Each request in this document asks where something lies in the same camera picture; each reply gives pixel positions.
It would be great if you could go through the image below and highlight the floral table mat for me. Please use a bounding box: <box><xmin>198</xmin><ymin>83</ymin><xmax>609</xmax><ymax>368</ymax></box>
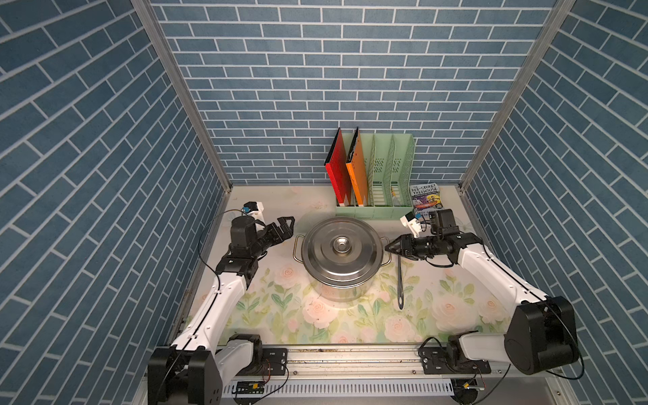
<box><xmin>206</xmin><ymin>186</ymin><xmax>510</xmax><ymax>345</ymax></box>

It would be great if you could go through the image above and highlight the orange file folder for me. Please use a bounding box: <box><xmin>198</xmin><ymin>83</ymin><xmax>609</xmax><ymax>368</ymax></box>
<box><xmin>346</xmin><ymin>128</ymin><xmax>369</xmax><ymax>207</ymax></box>

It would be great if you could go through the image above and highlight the long steel ladle spoon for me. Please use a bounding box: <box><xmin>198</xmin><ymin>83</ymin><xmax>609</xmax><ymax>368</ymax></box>
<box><xmin>397</xmin><ymin>256</ymin><xmax>405</xmax><ymax>310</ymax></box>

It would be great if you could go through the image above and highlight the treehouse paperback book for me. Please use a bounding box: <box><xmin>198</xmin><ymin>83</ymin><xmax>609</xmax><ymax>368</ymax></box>
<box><xmin>410</xmin><ymin>183</ymin><xmax>444</xmax><ymax>212</ymax></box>

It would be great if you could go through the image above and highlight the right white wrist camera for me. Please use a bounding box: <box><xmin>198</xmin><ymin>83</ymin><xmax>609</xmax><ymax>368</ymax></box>
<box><xmin>400</xmin><ymin>211</ymin><xmax>431</xmax><ymax>238</ymax></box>

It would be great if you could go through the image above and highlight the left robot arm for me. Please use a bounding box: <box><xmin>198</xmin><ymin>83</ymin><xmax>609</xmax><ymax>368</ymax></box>
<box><xmin>147</xmin><ymin>215</ymin><xmax>295</xmax><ymax>404</ymax></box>

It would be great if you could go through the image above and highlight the red file folder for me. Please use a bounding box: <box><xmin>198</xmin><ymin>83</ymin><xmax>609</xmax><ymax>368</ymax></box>
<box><xmin>324</xmin><ymin>128</ymin><xmax>353</xmax><ymax>207</ymax></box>

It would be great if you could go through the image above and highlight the stainless steel stock pot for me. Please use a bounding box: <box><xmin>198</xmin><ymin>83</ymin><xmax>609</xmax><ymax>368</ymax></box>
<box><xmin>293</xmin><ymin>217</ymin><xmax>392</xmax><ymax>303</ymax></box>

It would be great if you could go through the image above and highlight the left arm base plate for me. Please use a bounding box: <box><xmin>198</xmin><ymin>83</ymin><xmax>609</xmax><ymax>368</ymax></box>
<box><xmin>252</xmin><ymin>348</ymin><xmax>288</xmax><ymax>377</ymax></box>

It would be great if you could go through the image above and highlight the left aluminium corner post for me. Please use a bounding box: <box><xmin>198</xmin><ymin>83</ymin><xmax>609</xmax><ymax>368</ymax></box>
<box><xmin>132</xmin><ymin>0</ymin><xmax>232</xmax><ymax>193</ymax></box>

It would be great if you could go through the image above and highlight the stainless steel pot lid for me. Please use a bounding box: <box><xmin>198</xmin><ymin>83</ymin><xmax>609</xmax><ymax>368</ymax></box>
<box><xmin>300</xmin><ymin>217</ymin><xmax>383</xmax><ymax>284</ymax></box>

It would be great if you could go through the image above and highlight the right aluminium corner post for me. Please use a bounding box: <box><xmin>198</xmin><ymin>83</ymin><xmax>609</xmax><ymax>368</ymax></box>
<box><xmin>458</xmin><ymin>0</ymin><xmax>575</xmax><ymax>197</ymax></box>

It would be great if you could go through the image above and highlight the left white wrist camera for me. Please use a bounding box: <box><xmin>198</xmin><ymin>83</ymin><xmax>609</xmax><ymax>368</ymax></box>
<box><xmin>241</xmin><ymin>202</ymin><xmax>265</xmax><ymax>222</ymax></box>

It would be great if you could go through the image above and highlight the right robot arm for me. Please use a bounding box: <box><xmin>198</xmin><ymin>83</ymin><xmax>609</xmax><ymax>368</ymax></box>
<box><xmin>385</xmin><ymin>209</ymin><xmax>583</xmax><ymax>375</ymax></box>

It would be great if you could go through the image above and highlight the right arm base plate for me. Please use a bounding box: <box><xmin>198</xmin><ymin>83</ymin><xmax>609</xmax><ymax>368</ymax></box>
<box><xmin>418</xmin><ymin>347</ymin><xmax>492</xmax><ymax>376</ymax></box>

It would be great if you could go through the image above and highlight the aluminium corner post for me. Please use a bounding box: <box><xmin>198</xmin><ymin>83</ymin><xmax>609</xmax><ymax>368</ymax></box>
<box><xmin>132</xmin><ymin>0</ymin><xmax>232</xmax><ymax>193</ymax></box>
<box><xmin>458</xmin><ymin>0</ymin><xmax>575</xmax><ymax>197</ymax></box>

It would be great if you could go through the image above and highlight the aluminium front rail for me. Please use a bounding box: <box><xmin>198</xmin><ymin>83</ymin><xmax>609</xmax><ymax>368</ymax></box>
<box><xmin>143</xmin><ymin>343</ymin><xmax>565</xmax><ymax>383</ymax></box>

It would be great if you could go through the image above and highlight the green plastic file organizer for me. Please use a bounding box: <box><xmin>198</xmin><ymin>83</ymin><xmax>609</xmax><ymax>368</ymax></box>
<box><xmin>335</xmin><ymin>133</ymin><xmax>415</xmax><ymax>220</ymax></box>

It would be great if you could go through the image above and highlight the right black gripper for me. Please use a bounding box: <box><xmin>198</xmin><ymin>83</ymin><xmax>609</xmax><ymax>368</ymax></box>
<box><xmin>385</xmin><ymin>234</ymin><xmax>440</xmax><ymax>260</ymax></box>

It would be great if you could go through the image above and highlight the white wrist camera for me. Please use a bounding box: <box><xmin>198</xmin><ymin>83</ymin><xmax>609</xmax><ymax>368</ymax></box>
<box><xmin>241</xmin><ymin>202</ymin><xmax>265</xmax><ymax>222</ymax></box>
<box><xmin>400</xmin><ymin>211</ymin><xmax>431</xmax><ymax>238</ymax></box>

